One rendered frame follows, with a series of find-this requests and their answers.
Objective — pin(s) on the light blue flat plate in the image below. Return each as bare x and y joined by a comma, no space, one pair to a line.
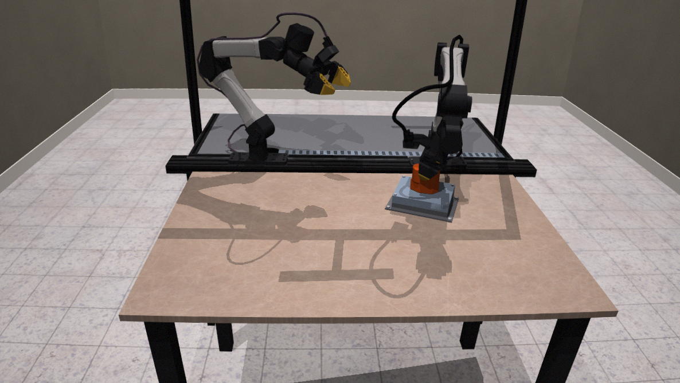
436,201

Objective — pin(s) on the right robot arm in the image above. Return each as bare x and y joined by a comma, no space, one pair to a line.
217,68

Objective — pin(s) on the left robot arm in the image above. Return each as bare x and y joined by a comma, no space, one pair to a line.
452,98

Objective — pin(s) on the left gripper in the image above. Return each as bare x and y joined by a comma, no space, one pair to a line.
429,164

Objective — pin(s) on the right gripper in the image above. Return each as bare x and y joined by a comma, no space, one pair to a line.
316,83

